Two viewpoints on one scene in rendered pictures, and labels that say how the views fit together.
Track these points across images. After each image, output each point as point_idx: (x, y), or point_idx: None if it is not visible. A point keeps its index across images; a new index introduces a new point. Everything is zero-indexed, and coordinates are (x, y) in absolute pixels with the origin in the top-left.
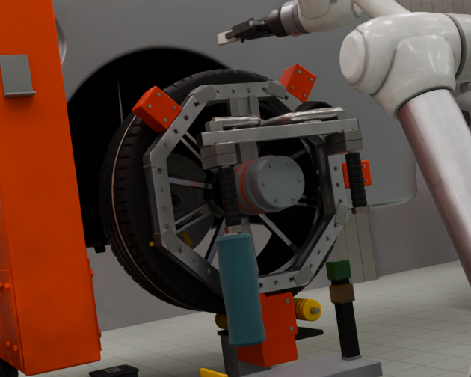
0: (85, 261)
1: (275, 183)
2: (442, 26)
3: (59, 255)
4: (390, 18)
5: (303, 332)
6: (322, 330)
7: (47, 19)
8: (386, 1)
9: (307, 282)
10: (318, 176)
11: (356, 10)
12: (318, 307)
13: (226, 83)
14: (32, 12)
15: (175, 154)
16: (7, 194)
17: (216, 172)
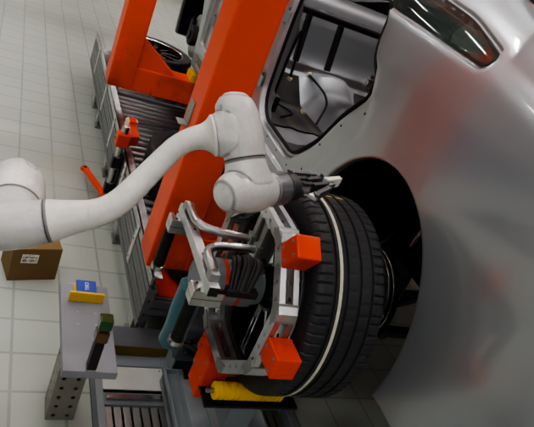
0: (161, 219)
1: (192, 274)
2: None
3: (160, 207)
4: (4, 162)
5: (208, 394)
6: (204, 405)
7: (205, 90)
8: (120, 183)
9: (218, 371)
10: (288, 338)
11: (215, 199)
12: (214, 394)
13: (297, 210)
14: (205, 82)
15: (384, 263)
16: None
17: (269, 263)
